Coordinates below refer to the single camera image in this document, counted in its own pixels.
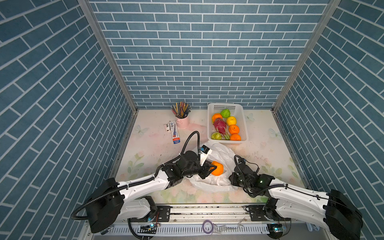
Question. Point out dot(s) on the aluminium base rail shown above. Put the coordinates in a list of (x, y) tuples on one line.
[(185, 220)]

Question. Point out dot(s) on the pink pencil cup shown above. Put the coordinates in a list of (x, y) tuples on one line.
[(183, 123)]

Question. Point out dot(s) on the yellow lemon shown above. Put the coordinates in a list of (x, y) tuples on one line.
[(231, 121)]

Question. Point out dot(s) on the white plastic bag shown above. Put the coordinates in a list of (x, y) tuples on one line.
[(222, 159)]

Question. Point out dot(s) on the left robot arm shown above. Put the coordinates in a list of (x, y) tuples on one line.
[(113, 201)]

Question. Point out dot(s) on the toothpaste box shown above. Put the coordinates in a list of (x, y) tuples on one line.
[(174, 132)]

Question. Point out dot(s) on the white plastic basket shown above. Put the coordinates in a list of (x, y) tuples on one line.
[(237, 111)]

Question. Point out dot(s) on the colored pencils bundle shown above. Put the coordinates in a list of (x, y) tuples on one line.
[(181, 110)]

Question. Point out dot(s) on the pink dragon fruit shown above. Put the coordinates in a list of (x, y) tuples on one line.
[(221, 127)]

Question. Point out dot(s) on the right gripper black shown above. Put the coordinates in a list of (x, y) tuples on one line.
[(232, 178)]

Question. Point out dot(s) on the large orange fruit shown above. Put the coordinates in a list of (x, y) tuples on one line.
[(235, 137)]

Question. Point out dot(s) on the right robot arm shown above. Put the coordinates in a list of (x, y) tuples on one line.
[(331, 211)]

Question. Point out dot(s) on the purple tape roll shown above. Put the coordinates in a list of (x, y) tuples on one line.
[(208, 227)]

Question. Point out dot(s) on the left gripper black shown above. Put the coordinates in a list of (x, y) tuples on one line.
[(205, 170)]

